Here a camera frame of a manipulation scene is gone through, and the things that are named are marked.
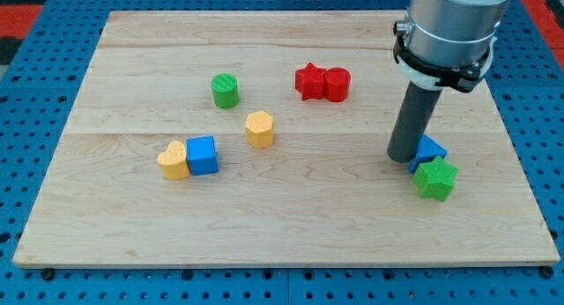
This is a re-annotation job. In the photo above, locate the blue triangle block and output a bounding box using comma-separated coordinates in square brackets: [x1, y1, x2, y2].
[408, 134, 448, 173]

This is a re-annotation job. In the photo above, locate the blue cube block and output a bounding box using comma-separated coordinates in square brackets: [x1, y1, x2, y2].
[186, 136, 219, 175]

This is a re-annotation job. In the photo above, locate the red cylinder block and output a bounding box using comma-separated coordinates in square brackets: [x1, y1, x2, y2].
[323, 67, 352, 102]

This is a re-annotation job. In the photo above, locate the red star block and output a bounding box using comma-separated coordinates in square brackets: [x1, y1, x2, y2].
[294, 63, 326, 100]

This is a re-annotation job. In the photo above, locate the green star block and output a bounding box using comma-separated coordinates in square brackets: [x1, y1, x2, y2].
[413, 156, 459, 202]

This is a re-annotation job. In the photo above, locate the black clamp bracket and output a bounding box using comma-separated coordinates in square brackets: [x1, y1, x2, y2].
[392, 36, 497, 93]

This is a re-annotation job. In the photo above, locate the wooden board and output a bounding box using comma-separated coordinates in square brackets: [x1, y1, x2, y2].
[13, 11, 560, 269]

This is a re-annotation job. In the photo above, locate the yellow hexagon block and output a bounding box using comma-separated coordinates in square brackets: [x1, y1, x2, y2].
[245, 110, 274, 149]

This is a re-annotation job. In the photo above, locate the yellow heart block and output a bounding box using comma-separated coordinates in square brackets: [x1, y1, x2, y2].
[156, 140, 191, 180]

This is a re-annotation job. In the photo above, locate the green cylinder block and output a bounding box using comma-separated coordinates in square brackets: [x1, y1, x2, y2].
[211, 73, 240, 108]

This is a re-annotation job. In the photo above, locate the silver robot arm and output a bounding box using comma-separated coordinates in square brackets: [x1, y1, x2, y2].
[393, 0, 510, 93]

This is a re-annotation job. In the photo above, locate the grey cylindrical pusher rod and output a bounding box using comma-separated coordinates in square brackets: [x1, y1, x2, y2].
[387, 82, 442, 163]

